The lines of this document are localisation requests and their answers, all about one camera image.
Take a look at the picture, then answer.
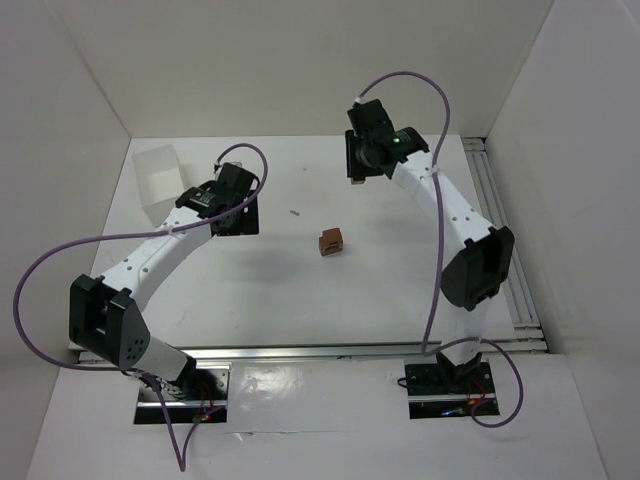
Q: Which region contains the white perforated plastic box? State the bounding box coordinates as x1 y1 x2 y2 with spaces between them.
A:
132 145 187 226

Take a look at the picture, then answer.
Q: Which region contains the notched brown wood block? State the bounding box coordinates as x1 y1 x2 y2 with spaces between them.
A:
321 228 343 245

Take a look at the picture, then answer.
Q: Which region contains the U-shaped brown wood block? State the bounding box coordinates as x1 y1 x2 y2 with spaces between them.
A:
319 237 344 255

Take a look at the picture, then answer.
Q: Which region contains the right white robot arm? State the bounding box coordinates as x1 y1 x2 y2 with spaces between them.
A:
345 99 515 393

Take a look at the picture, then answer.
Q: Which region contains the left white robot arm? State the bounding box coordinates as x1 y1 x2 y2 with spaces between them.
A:
69 164 259 398

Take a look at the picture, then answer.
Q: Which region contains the white front cover board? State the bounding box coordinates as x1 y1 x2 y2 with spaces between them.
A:
226 360 409 434

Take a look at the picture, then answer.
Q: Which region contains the front aluminium rail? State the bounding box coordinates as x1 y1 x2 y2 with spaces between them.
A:
77 340 546 365

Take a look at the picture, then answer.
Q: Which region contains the aluminium rail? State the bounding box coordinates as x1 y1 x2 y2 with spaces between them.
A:
77 340 546 365
462 138 542 329

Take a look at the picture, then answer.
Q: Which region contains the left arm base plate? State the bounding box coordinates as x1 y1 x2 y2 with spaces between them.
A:
140 365 227 402

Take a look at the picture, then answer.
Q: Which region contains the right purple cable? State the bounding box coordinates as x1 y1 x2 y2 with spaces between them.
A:
352 72 526 428

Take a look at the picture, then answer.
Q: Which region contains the purple cable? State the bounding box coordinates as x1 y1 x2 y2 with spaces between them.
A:
352 72 526 428
13 143 269 473

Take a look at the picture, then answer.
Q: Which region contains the right side aluminium rail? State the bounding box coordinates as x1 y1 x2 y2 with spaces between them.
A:
462 138 542 329

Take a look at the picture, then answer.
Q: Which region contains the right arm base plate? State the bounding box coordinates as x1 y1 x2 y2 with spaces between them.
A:
397 362 495 398

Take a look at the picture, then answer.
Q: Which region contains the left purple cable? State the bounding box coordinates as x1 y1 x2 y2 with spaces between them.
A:
13 143 269 473

